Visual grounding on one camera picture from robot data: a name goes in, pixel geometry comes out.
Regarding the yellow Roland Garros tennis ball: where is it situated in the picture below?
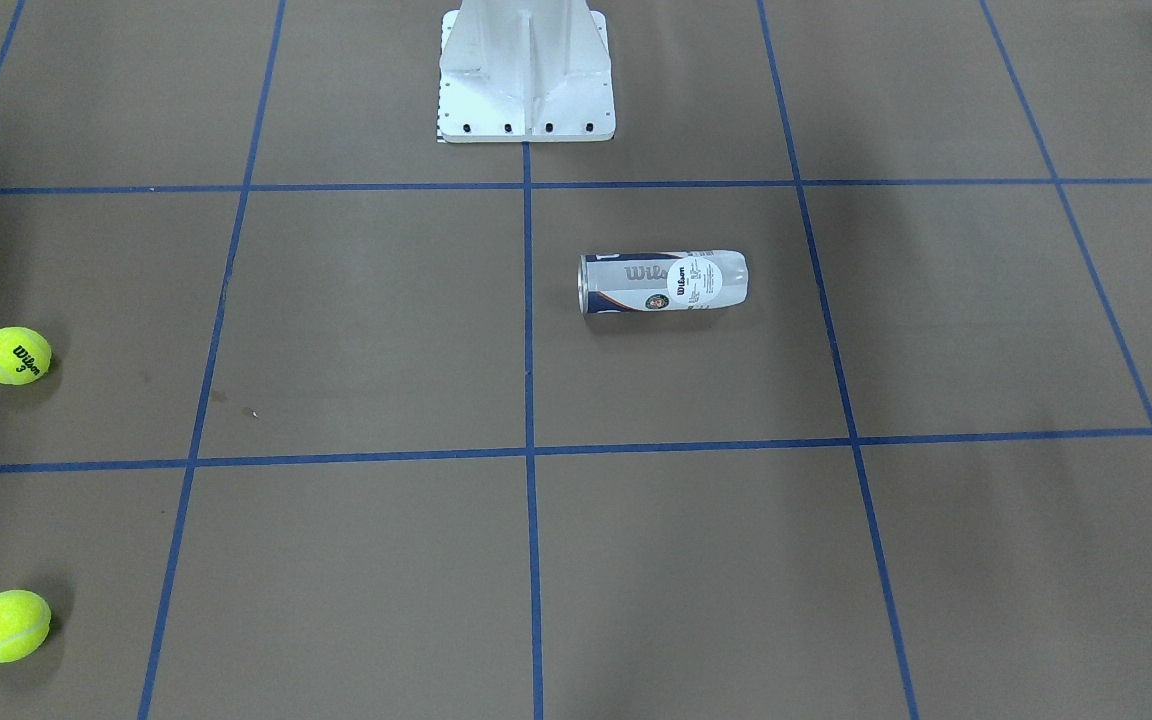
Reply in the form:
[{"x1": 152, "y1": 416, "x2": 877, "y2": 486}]
[{"x1": 0, "y1": 589, "x2": 52, "y2": 664}]

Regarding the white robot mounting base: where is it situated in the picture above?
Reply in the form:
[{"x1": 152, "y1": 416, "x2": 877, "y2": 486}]
[{"x1": 435, "y1": 1, "x2": 617, "y2": 143}]

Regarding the Wilson tennis ball can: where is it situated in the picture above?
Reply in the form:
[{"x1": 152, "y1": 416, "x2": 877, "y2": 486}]
[{"x1": 577, "y1": 250, "x2": 750, "y2": 314}]

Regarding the yellow Wilson tennis ball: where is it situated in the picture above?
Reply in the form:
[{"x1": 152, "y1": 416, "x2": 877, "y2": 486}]
[{"x1": 0, "y1": 325, "x2": 52, "y2": 386}]

